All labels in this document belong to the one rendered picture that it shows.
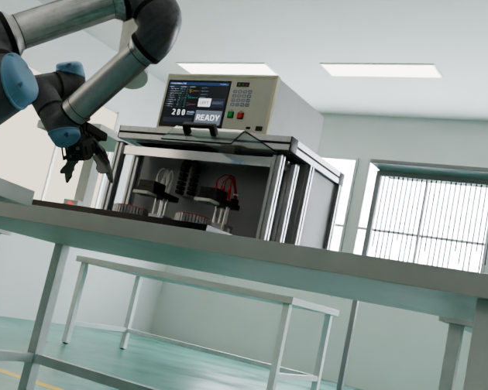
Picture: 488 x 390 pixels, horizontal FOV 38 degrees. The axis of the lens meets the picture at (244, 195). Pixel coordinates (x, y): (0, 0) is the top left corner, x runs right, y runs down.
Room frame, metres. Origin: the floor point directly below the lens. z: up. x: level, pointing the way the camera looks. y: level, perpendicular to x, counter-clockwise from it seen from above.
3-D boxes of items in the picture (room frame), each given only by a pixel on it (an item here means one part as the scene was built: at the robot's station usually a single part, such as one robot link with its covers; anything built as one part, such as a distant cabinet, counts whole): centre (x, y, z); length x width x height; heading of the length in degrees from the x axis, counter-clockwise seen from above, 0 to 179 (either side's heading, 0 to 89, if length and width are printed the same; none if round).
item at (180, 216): (2.13, 0.13, 0.80); 0.11 x 0.11 x 0.04
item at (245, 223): (2.41, 0.10, 0.92); 0.66 x 0.01 x 0.30; 59
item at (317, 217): (2.37, -0.25, 0.91); 0.28 x 0.03 x 0.32; 149
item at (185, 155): (2.28, 0.18, 1.03); 0.62 x 0.01 x 0.03; 59
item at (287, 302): (6.07, 0.17, 0.37); 2.10 x 0.90 x 0.75; 59
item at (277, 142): (2.47, 0.07, 1.09); 0.68 x 0.44 x 0.05; 59
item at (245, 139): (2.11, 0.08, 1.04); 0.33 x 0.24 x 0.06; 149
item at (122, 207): (2.26, 0.34, 0.80); 0.11 x 0.11 x 0.04
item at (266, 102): (2.47, 0.06, 1.22); 0.44 x 0.39 x 0.20; 59
